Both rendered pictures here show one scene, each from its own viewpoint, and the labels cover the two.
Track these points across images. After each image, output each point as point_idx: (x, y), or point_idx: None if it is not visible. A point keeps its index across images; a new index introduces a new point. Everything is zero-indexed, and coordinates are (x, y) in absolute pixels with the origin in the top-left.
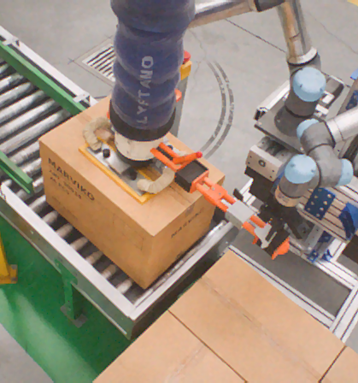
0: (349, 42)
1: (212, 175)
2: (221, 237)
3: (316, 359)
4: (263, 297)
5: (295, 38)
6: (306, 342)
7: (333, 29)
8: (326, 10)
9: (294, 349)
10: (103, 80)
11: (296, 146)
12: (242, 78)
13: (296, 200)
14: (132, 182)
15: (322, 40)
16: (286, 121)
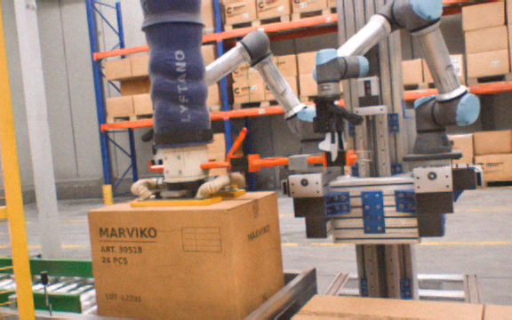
0: (343, 259)
1: (264, 193)
2: (300, 278)
3: (463, 316)
4: (373, 305)
5: (284, 92)
6: (442, 312)
7: (325, 257)
8: (312, 252)
9: (434, 318)
10: None
11: None
12: None
13: (336, 84)
14: (191, 197)
15: (320, 263)
16: (308, 150)
